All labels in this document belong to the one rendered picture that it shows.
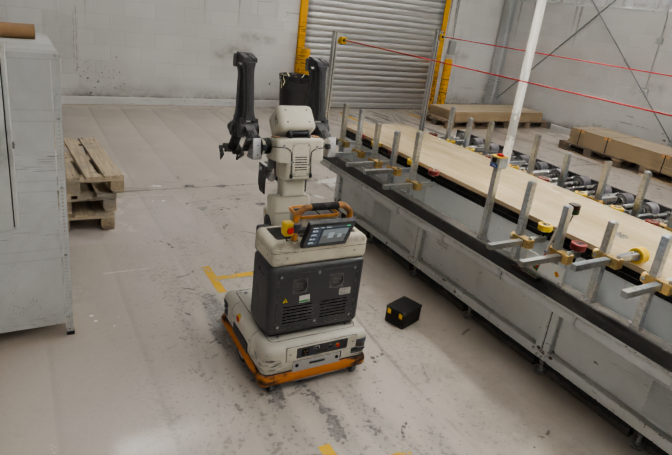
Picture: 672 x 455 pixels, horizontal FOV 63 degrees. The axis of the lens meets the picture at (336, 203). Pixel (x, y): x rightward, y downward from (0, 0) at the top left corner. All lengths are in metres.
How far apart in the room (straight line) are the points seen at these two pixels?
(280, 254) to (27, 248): 1.34
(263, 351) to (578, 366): 1.75
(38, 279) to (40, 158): 0.67
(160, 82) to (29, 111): 6.74
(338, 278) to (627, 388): 1.58
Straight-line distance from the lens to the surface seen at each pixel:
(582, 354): 3.43
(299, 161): 2.93
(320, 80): 3.18
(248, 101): 3.00
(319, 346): 2.97
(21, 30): 3.50
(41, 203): 3.17
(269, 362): 2.89
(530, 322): 3.61
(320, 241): 2.72
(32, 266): 3.31
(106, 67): 9.51
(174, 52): 9.67
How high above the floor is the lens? 1.93
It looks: 20 degrees down
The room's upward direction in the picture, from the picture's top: 7 degrees clockwise
